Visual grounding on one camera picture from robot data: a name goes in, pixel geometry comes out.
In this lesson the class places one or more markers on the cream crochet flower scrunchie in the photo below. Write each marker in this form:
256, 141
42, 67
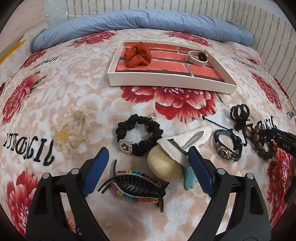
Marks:
72, 130

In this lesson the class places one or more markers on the white tray brick-pattern bottom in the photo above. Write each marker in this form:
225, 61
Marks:
170, 68

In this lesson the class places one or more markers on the black rainbow beaded hair claw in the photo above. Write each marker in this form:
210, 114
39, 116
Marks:
136, 186

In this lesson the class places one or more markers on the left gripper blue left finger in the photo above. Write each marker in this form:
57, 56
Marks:
93, 169

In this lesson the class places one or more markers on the black knot brown leaf keychain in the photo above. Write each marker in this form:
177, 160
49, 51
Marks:
206, 119

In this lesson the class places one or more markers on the black braided bracelet silver charm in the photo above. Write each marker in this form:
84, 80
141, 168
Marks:
233, 153

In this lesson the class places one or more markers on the felt hair clip with ball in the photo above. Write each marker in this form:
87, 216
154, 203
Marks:
168, 160

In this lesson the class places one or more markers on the small black hair claw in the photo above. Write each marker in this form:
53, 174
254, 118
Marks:
240, 115

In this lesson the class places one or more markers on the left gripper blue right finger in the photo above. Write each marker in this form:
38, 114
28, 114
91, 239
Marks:
204, 171

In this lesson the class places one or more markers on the blue folded quilt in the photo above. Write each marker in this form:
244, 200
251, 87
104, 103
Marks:
200, 25

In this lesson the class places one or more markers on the red fabric scrunchie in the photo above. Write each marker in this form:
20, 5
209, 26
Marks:
138, 54

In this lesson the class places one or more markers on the yellow stick at bedside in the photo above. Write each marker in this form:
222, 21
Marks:
11, 51

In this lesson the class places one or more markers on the pink floral pillow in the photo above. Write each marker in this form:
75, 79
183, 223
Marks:
244, 51

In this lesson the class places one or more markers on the black scrunchie with charm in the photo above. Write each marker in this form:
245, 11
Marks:
138, 134

